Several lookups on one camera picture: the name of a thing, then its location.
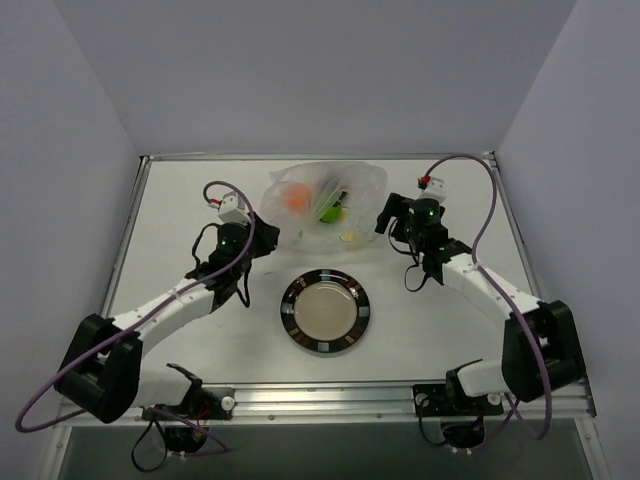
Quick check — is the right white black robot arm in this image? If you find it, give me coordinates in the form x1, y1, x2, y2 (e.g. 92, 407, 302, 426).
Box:
375, 193, 586, 413

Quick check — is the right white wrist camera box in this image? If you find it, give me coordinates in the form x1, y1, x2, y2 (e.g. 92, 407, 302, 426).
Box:
418, 177, 446, 204

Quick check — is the orange fake fruit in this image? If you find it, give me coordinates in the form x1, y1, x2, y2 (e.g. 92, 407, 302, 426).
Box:
282, 183, 312, 214

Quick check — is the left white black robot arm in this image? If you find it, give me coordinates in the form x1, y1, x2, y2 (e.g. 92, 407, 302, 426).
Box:
54, 217, 280, 424

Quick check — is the translucent white plastic bag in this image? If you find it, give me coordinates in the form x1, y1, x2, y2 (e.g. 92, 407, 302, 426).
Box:
259, 160, 388, 254

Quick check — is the green fake apple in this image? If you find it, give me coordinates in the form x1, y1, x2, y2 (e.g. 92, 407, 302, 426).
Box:
319, 202, 345, 224

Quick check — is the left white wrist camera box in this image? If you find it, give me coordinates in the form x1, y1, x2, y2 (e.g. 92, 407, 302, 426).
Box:
218, 192, 249, 224

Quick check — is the beige plate with dark rim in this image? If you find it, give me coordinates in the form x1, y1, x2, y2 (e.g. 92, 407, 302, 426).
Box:
279, 269, 372, 356

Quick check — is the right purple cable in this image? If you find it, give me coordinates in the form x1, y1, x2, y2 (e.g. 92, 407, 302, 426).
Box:
421, 154, 553, 441

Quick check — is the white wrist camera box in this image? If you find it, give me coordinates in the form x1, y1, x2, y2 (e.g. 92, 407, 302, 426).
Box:
218, 192, 249, 224
418, 177, 446, 204

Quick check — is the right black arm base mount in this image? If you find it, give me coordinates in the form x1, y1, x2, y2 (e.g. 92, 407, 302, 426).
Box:
412, 383, 504, 451

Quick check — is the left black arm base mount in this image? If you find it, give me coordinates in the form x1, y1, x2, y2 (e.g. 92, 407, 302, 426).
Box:
142, 387, 236, 457

